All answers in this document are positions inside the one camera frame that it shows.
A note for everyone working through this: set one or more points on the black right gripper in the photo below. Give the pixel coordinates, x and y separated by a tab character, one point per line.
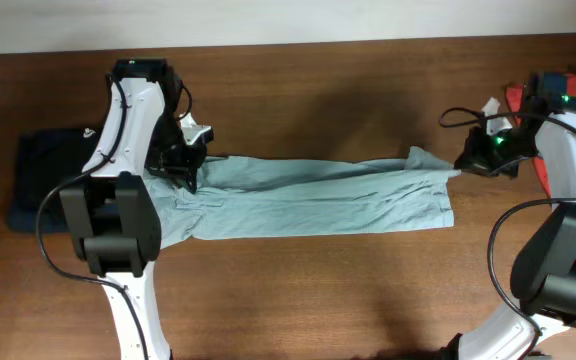
473	159

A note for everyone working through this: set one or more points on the light blue t-shirt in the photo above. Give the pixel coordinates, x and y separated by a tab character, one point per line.
245	197

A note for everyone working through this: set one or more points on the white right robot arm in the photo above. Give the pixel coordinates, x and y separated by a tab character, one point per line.
539	126

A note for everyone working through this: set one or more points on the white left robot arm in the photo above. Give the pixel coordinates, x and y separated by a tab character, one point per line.
109	213

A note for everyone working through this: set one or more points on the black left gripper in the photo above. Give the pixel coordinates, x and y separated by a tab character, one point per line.
180	172

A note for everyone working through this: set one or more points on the folded navy garment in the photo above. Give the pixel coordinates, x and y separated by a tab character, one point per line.
45	159

